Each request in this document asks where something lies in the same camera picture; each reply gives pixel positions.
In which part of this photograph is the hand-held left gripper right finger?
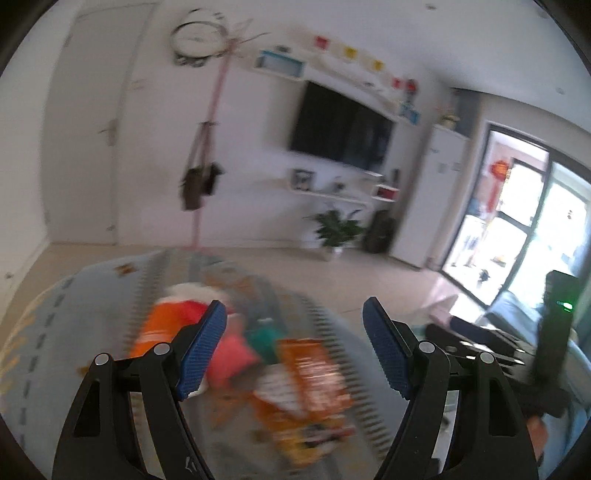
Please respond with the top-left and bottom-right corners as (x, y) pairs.
(362, 298), (541, 480)

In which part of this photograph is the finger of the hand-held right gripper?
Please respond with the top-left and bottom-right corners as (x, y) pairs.
(425, 323), (513, 361)
(450, 315), (539, 357)

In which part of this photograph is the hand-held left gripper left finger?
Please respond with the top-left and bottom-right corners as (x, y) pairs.
(51, 300), (227, 480)

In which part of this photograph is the pink packet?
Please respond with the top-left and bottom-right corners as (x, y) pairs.
(205, 332), (259, 388)

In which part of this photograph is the plain orange packet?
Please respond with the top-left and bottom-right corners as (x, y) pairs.
(129, 298), (213, 361)

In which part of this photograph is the white wrapper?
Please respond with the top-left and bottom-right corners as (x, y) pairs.
(164, 282), (227, 305)

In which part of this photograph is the orange printed snack bag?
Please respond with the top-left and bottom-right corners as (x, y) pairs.
(252, 337), (356, 460)

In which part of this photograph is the person's right hand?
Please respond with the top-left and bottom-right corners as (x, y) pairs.
(526, 414), (553, 468)

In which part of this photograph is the blue sofa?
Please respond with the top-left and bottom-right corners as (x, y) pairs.
(482, 287), (548, 337)

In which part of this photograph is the sliding glass door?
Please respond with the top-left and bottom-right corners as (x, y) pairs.
(441, 120), (591, 310)

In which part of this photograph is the black acoustic guitar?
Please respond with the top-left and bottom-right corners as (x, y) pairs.
(365, 168), (398, 254)

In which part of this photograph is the potted green plant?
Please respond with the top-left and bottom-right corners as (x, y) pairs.
(302, 208), (368, 261)

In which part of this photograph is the brown tote bag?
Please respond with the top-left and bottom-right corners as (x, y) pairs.
(180, 124), (208, 213)

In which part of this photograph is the red knot hanging ornament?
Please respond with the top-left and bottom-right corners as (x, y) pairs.
(489, 157), (513, 185)

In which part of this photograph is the short white wavy shelf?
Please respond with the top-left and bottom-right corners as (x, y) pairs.
(277, 178), (375, 206)

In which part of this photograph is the black pouch bag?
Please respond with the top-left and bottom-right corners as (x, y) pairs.
(205, 164), (225, 195)

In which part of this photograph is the long white wavy shelf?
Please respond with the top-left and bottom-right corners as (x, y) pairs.
(300, 53), (400, 123)

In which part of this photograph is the pink coat rack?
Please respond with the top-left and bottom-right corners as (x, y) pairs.
(187, 16), (273, 252)

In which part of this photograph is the white door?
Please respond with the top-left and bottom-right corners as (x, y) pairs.
(46, 9), (134, 245)

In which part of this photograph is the wide blue box shelf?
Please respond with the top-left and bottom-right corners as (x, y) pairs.
(254, 48), (305, 81)

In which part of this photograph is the black wall television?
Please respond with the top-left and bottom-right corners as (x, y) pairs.
(288, 80), (395, 174)

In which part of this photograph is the panda wall clock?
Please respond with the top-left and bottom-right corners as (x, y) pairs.
(173, 9), (232, 65)

